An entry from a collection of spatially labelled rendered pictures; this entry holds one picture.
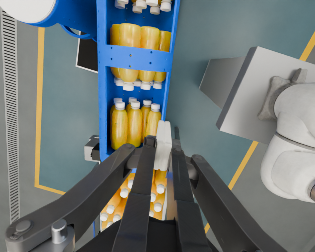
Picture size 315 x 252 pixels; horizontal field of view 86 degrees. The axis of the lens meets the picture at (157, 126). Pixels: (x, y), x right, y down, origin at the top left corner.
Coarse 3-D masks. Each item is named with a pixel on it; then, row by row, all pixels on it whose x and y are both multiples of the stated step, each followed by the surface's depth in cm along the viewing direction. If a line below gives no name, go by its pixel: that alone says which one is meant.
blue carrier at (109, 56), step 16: (96, 0) 55; (112, 0) 65; (128, 0) 69; (176, 0) 54; (112, 16) 67; (128, 16) 71; (144, 16) 72; (160, 16) 70; (176, 16) 57; (112, 48) 53; (128, 48) 52; (144, 48) 52; (112, 64) 55; (128, 64) 53; (144, 64) 54; (160, 64) 57; (112, 80) 76; (112, 96) 79; (128, 96) 84; (144, 96) 84; (160, 96) 78
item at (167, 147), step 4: (164, 124) 21; (168, 124) 21; (164, 128) 20; (168, 128) 20; (164, 132) 19; (168, 132) 18; (164, 136) 18; (168, 136) 17; (164, 140) 17; (168, 140) 16; (164, 144) 16; (168, 144) 16; (164, 148) 16; (168, 148) 16; (164, 152) 16; (168, 152) 16; (164, 156) 16; (168, 156) 16; (164, 160) 16; (160, 164) 16; (164, 164) 16; (160, 168) 17; (164, 168) 16
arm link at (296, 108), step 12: (300, 84) 60; (312, 84) 57; (288, 96) 58; (300, 96) 54; (312, 96) 50; (276, 108) 63; (288, 108) 56; (300, 108) 52; (312, 108) 48; (288, 120) 56; (300, 120) 52; (312, 120) 48; (288, 132) 55; (300, 132) 52; (312, 132) 49; (312, 144) 51
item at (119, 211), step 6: (126, 198) 107; (120, 204) 101; (102, 210) 98; (114, 210) 99; (120, 210) 98; (162, 210) 103; (108, 216) 102; (120, 216) 96; (156, 216) 97; (102, 222) 105; (108, 222) 99; (102, 228) 102
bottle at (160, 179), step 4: (156, 172) 95; (160, 172) 93; (164, 172) 94; (156, 176) 91; (160, 176) 90; (164, 176) 90; (156, 180) 89; (160, 180) 88; (164, 180) 88; (156, 184) 88; (160, 184) 86; (164, 184) 87; (164, 188) 87
